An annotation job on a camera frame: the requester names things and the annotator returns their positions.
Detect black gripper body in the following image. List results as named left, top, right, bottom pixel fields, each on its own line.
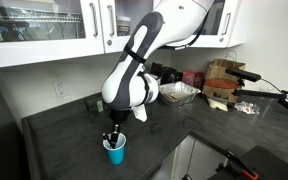
left=110, top=109, right=130, bottom=124

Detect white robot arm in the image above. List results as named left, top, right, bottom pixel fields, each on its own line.
left=102, top=0, right=214, bottom=147

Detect blue plastic cup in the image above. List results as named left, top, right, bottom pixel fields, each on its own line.
left=102, top=133, right=126, bottom=165

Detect small dark green box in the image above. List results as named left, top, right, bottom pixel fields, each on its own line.
left=85, top=100, right=104, bottom=113

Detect aluminium foil tray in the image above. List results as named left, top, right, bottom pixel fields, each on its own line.
left=158, top=81, right=200, bottom=108

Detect red box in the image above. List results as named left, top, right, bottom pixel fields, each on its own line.
left=182, top=70, right=204, bottom=89

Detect white lower cabinet drawers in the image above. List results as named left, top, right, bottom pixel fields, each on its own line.
left=149, top=135, right=225, bottom=180

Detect brown paper bag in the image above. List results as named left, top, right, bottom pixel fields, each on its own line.
left=202, top=59, right=246, bottom=103

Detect crumpled plastic wrapper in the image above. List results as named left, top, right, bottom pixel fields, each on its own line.
left=234, top=101, right=259, bottom=114

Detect white upper cabinet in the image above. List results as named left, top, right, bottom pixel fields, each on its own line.
left=0, top=0, right=248, bottom=71

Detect black perforated robot table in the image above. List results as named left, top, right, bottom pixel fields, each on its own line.
left=207, top=146, right=288, bottom=180

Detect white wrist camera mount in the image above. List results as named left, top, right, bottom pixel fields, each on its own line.
left=132, top=104, right=147, bottom=122

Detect white wall outlet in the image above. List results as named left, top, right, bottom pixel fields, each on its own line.
left=53, top=80, right=69, bottom=98

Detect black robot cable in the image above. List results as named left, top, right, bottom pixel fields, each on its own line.
left=160, top=9, right=215, bottom=51

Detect orange-handled clamp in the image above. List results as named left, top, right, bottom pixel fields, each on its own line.
left=223, top=150, right=259, bottom=180

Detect black camera on stand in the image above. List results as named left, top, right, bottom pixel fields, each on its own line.
left=225, top=68, right=288, bottom=109

